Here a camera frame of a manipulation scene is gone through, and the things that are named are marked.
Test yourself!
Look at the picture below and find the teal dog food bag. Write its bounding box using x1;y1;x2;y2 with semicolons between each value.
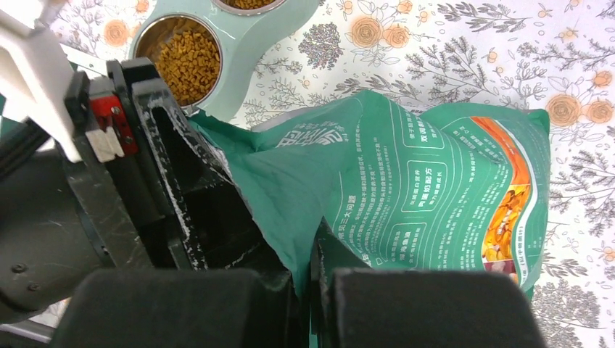
187;89;552;299

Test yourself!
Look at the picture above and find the floral tablecloth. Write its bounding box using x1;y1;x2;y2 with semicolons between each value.
48;0;615;348

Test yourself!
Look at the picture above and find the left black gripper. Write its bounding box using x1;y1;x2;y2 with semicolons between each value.
1;57;285;312

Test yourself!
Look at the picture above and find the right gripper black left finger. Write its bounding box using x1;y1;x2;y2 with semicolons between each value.
51;268;308;347

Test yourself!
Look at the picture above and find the teal double pet bowl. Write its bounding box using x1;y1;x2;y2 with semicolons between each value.
128;0;319;121

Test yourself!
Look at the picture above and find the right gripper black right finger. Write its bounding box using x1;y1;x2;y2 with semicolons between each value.
310;221;545;347

